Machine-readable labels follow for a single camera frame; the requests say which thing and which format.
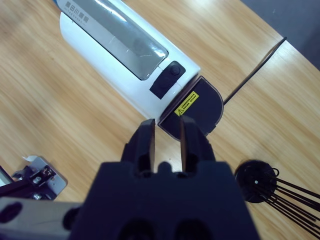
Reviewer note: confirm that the black capsule holder with rods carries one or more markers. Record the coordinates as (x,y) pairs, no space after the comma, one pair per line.
(255,182)

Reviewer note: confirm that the white capsule coffee machine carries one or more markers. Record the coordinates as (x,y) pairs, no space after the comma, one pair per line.
(120,82)

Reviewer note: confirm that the clear water tank black lid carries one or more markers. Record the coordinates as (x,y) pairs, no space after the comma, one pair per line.
(207,110)

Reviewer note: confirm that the white mount block dark post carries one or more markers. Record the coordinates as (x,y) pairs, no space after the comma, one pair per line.
(40,177)

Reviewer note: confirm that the grey translucent machine lid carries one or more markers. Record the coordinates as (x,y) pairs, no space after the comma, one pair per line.
(112,32)

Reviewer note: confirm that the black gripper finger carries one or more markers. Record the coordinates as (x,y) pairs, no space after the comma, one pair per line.
(195,145)
(142,145)

